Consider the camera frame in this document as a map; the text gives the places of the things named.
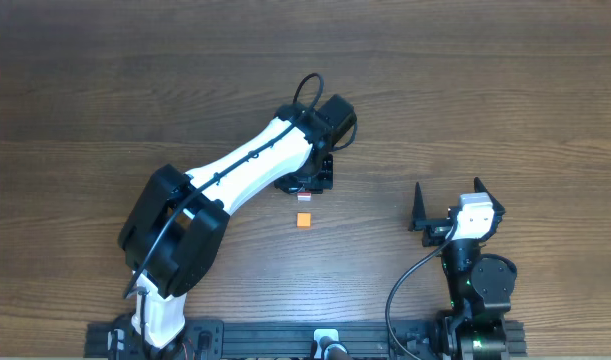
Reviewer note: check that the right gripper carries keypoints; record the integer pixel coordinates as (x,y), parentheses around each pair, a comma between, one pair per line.
(435,231)

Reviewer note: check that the orange cube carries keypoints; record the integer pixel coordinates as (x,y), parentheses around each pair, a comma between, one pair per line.
(303,220)

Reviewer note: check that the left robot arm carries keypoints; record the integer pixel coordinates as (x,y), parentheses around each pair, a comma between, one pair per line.
(265,175)

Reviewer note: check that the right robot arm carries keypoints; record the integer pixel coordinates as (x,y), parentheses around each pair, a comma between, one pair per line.
(490,282)

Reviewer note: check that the white cube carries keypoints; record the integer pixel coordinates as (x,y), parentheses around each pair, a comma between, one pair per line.
(304,198)

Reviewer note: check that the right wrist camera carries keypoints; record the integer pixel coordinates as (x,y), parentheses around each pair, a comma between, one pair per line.
(475,217)

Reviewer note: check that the mounting rail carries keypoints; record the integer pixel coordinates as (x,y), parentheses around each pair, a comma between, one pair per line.
(275,340)

